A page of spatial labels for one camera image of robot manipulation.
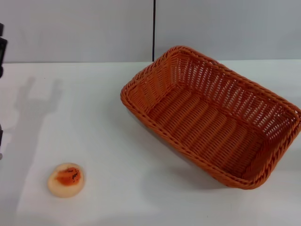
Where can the orange woven rectangular basket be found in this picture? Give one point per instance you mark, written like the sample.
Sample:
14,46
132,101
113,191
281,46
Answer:
202,122

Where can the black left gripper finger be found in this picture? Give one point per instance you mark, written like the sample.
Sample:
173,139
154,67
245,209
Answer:
2,49

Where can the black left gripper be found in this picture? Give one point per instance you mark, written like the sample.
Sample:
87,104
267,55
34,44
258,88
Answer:
1,134

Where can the round bun with orange glaze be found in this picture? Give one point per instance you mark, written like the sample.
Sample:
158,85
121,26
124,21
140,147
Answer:
67,180

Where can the black vertical wall seam strip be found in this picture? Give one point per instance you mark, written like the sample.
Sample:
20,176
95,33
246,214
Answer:
154,30

